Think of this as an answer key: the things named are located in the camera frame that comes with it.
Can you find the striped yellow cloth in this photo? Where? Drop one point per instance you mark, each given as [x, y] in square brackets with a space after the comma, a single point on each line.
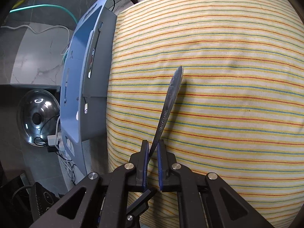
[225, 76]

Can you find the blue plastic drain basket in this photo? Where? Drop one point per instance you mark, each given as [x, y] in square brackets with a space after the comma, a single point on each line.
[73, 76]

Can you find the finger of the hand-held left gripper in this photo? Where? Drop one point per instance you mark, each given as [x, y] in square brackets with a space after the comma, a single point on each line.
[142, 201]

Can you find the stainless steel spoon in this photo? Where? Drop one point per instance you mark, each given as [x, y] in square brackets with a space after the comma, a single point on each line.
[166, 109]

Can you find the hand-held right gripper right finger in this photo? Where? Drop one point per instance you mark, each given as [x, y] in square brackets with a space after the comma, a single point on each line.
[161, 168]

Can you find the black induction cooker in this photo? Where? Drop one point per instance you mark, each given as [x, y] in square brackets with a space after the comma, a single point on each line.
[40, 199]

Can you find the glass pot lid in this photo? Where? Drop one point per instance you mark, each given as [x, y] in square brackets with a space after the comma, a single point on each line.
[30, 114]

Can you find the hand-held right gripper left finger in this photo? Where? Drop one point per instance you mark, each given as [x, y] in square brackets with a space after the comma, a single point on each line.
[145, 168]

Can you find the white power strip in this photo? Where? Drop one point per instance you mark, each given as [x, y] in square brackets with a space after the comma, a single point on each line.
[59, 142]

